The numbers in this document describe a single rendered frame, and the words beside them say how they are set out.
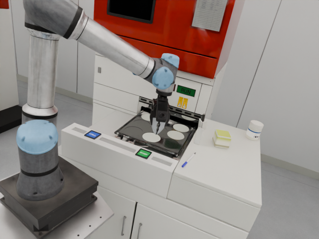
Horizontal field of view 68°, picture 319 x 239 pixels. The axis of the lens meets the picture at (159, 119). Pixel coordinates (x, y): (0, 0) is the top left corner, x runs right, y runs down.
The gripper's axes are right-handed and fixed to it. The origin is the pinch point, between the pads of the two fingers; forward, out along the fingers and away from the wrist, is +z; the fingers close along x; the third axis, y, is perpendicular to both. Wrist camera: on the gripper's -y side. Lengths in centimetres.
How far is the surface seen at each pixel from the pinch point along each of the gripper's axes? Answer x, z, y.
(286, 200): -159, 98, 67
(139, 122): 4.8, 11.8, 33.0
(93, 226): 22.6, 21.2, -34.4
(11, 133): 129, 102, 153
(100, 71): 33, -5, 70
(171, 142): -11.9, 11.8, 13.2
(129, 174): 10.4, 15.7, -11.5
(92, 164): 27.1, 18.6, -2.6
